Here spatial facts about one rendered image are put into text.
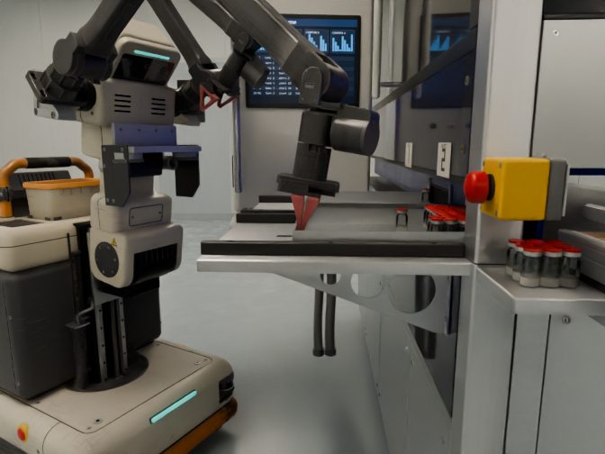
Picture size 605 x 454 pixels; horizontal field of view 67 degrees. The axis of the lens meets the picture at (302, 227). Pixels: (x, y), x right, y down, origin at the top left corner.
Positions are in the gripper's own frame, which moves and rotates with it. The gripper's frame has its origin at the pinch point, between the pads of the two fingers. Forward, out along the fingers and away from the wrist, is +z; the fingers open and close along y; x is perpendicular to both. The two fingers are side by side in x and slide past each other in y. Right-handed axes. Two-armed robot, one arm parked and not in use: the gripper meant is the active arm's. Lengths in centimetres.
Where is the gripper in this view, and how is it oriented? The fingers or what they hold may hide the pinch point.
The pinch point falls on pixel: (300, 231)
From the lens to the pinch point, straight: 77.1
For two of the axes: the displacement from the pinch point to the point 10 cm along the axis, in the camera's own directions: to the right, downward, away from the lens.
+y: 9.9, 1.7, -0.2
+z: -1.6, 9.7, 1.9
